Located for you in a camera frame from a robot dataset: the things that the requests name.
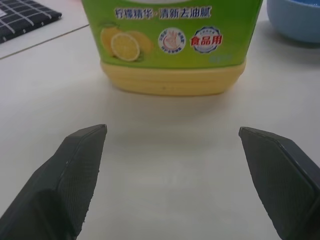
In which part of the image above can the yellow dish soap bottle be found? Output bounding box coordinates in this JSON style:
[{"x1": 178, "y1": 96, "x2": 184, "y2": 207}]
[{"x1": 81, "y1": 0, "x2": 264, "y2": 97}]

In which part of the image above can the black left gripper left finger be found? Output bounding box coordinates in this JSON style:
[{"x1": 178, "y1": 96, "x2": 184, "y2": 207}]
[{"x1": 0, "y1": 123, "x2": 108, "y2": 240}]

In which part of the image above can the dark checked cloth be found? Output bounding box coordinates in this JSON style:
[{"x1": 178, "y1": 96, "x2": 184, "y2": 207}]
[{"x1": 0, "y1": 0, "x2": 63, "y2": 45}]

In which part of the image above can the light blue bowl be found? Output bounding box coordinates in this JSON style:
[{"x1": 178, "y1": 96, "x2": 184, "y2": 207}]
[{"x1": 266, "y1": 0, "x2": 320, "y2": 44}]

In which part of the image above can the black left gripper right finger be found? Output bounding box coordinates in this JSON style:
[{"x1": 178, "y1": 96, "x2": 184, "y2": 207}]
[{"x1": 238, "y1": 126, "x2": 320, "y2": 240}]

